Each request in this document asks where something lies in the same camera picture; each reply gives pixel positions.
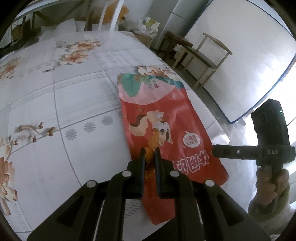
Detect red snack bag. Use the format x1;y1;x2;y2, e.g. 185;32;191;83
117;73;228;225

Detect right hand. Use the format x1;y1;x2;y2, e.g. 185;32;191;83
254;168;289;205

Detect floral tablecloth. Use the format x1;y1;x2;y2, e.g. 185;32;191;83
1;31;218;240

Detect white mattress blue trim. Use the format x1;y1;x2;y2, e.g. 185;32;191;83
185;1;295;123

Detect wooden chair dark seat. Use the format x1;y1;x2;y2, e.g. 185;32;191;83
172;32;233;89

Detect dark wooden stool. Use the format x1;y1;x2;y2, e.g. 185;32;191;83
157;31;193;60

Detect grey refrigerator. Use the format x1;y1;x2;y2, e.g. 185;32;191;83
147;0;211;49

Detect cardboard box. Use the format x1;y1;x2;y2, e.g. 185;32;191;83
133;33;153;48

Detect white plastic bags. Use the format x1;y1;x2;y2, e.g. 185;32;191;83
134;17;160;39

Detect orange plastic bag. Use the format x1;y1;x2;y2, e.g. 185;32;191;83
101;1;130;25

